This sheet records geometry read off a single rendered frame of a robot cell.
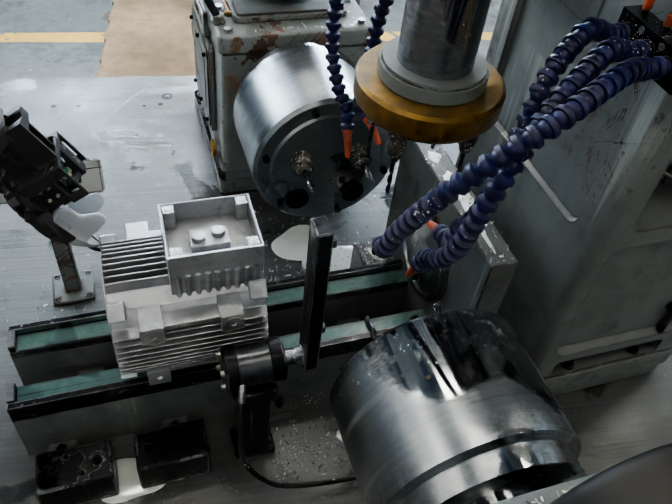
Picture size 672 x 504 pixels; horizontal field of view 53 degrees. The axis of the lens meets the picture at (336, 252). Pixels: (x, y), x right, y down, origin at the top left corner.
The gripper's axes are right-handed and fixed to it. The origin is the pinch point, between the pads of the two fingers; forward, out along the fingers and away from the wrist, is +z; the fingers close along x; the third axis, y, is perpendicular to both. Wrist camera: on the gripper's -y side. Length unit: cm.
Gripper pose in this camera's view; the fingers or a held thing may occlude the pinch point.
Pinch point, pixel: (87, 240)
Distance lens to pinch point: 96.0
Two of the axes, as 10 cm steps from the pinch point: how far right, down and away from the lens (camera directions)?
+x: -3.0, -7.1, 6.4
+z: 4.0, 5.2, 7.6
